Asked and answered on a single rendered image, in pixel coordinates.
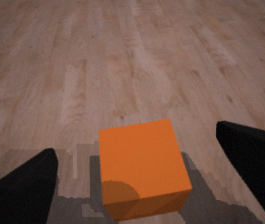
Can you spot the orange block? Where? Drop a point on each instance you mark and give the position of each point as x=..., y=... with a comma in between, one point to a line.
x=142, y=170

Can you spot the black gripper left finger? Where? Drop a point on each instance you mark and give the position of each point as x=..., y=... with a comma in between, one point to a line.
x=26, y=193

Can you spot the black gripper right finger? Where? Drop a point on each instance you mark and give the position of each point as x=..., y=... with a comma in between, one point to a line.
x=245, y=148

